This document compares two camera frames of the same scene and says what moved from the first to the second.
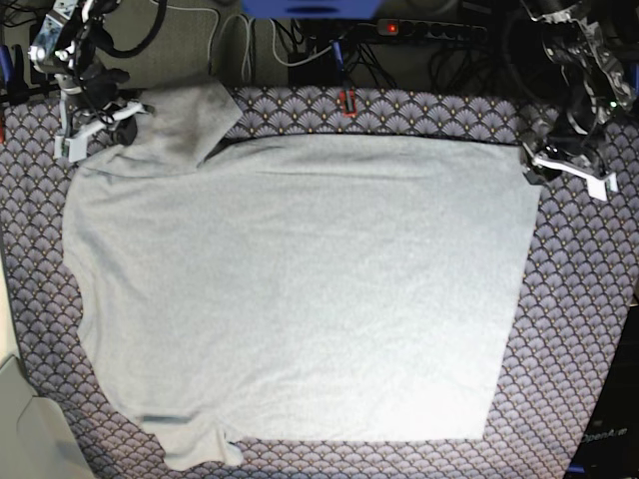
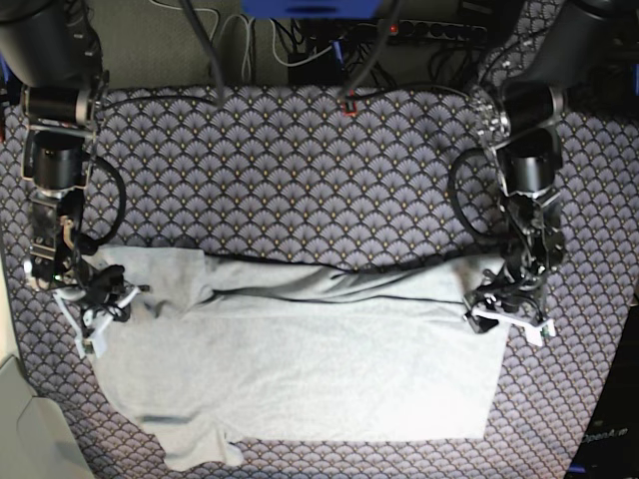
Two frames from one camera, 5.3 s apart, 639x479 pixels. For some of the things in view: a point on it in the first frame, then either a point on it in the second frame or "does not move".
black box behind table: (320, 71) does not move
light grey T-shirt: (278, 288) does not move
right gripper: (570, 139) -> (520, 277)
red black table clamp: (342, 100) does not move
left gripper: (100, 84) -> (105, 290)
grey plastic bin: (36, 440) does not move
